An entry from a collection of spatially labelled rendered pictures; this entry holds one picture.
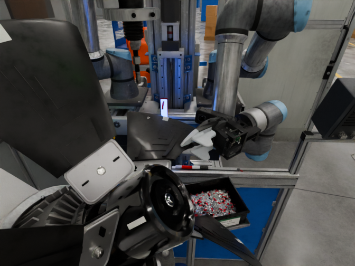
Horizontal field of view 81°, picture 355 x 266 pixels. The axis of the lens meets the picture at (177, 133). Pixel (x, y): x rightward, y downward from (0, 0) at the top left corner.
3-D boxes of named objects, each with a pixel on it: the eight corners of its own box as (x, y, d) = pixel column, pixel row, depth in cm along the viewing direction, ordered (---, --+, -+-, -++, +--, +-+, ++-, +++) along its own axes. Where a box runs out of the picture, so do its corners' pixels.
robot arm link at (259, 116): (248, 103, 60) (241, 125, 65) (237, 107, 58) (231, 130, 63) (270, 115, 55) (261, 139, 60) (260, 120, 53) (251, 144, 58)
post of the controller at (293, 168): (290, 174, 86) (306, 134, 76) (287, 169, 89) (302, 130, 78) (297, 174, 86) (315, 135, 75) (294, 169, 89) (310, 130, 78)
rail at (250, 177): (88, 183, 93) (84, 170, 88) (91, 177, 96) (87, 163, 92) (293, 188, 90) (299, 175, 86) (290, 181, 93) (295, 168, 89)
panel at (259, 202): (120, 256, 130) (98, 181, 94) (121, 254, 131) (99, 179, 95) (253, 261, 127) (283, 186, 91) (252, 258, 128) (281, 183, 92)
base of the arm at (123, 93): (114, 88, 119) (112, 71, 113) (141, 89, 118) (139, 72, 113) (106, 99, 106) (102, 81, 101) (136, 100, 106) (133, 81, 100)
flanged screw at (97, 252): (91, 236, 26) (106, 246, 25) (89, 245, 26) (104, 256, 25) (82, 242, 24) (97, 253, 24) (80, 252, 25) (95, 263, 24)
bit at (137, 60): (134, 84, 31) (130, 47, 28) (136, 82, 32) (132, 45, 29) (141, 84, 31) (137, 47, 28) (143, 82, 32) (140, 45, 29)
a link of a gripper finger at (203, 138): (195, 148, 43) (225, 135, 48) (178, 133, 47) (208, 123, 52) (193, 159, 45) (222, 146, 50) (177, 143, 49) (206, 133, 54)
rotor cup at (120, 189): (65, 279, 26) (137, 246, 21) (82, 179, 36) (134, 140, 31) (148, 279, 35) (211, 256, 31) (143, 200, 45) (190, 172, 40)
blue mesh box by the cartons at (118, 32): (115, 52, 671) (110, 17, 618) (131, 45, 775) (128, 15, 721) (140, 54, 653) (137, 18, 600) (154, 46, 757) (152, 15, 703)
